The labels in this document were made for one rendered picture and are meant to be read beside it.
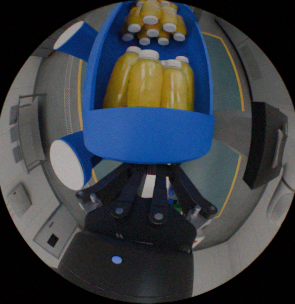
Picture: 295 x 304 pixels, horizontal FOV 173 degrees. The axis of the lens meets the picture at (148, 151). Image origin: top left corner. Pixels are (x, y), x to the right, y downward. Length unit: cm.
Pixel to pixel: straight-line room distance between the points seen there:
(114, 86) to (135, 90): 6
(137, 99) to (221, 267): 527
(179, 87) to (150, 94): 6
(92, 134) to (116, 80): 13
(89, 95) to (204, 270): 501
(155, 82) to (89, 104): 11
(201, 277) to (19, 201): 586
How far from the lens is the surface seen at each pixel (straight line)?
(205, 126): 15
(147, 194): 56
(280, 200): 57
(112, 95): 23
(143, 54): 22
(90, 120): 15
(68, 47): 88
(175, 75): 23
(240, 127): 70
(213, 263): 508
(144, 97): 19
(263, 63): 186
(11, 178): 333
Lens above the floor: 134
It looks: 69 degrees down
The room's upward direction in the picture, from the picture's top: 160 degrees counter-clockwise
